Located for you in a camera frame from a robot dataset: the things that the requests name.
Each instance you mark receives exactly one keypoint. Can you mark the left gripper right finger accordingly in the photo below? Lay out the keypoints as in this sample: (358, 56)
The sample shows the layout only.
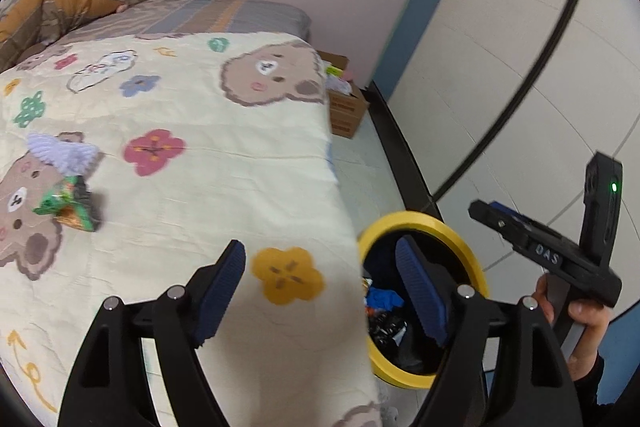
(502, 367)

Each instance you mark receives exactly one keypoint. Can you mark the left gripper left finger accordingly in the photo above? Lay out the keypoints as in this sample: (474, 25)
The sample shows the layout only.
(108, 384)

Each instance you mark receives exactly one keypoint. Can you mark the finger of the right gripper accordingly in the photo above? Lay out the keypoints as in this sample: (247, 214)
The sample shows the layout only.
(508, 223)

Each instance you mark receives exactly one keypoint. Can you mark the blue glove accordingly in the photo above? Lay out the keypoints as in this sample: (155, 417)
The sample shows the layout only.
(383, 299)

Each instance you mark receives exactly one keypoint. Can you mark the green snack packet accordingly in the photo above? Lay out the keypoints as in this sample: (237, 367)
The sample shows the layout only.
(70, 203)

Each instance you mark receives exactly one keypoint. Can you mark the yellow rimmed black trash bin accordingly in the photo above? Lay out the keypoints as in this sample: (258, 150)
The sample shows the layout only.
(424, 261)

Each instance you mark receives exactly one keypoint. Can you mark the small cardboard box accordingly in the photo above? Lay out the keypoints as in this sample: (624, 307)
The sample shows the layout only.
(347, 111)

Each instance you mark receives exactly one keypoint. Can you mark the cardboard box with items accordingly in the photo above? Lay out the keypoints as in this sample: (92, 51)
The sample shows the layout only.
(335, 67)

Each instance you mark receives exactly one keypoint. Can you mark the cartoon bear quilt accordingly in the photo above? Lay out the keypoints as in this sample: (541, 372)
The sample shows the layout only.
(204, 138)

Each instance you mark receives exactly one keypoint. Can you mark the brown plaid folded duvet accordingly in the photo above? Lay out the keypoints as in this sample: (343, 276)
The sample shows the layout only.
(29, 26)

